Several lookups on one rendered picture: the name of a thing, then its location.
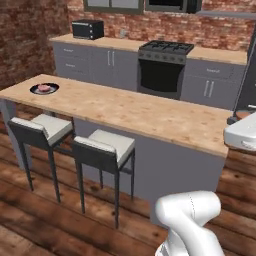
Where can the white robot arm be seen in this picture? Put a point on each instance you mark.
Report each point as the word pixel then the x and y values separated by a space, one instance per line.
pixel 190 213

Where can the black round plate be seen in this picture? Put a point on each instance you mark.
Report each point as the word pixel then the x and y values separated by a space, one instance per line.
pixel 54 88

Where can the pink steak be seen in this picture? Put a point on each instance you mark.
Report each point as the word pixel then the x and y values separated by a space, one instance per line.
pixel 43 88

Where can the grey stool with white cushion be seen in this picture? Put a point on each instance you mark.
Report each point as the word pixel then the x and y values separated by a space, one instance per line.
pixel 50 126
pixel 113 143

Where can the grey island with wooden top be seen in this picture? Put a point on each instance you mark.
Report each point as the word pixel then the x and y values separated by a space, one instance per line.
pixel 173 166

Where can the black gas stove with oven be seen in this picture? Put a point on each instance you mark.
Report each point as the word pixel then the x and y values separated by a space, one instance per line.
pixel 161 75

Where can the long grey base cupboard run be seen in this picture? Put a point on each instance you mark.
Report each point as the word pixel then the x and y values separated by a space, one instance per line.
pixel 83 63

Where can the short grey base cupboard run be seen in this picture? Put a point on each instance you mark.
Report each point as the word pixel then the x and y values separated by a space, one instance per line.
pixel 200 86

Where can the black toaster oven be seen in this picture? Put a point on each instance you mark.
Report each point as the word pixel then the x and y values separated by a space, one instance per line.
pixel 87 29

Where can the dark grey fridge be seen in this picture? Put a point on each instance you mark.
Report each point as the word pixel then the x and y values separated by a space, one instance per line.
pixel 250 86

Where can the black microwave oven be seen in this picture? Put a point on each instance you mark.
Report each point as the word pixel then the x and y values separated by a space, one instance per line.
pixel 166 4

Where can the grey wall outlet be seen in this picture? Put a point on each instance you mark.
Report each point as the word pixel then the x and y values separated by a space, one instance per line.
pixel 123 32

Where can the grey wall cabinet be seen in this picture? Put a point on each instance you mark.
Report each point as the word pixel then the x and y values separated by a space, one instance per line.
pixel 113 4

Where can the grey wall shelf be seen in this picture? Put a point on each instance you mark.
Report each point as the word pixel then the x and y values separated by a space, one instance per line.
pixel 226 14

